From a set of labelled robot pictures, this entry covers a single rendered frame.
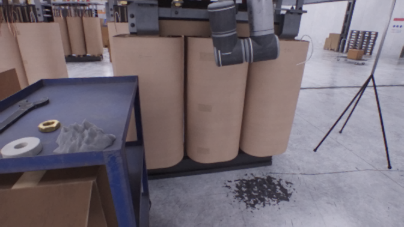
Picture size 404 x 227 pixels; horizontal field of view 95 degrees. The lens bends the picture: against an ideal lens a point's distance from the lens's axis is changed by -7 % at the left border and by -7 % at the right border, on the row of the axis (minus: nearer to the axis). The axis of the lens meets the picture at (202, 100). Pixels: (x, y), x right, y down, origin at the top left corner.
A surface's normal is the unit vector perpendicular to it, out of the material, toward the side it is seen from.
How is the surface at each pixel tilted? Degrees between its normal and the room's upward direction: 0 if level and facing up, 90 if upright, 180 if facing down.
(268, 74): 90
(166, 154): 90
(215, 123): 90
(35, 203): 26
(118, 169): 90
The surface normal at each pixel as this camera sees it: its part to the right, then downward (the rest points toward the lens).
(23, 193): 0.13, -0.68
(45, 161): 0.23, 0.36
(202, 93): -0.23, 0.34
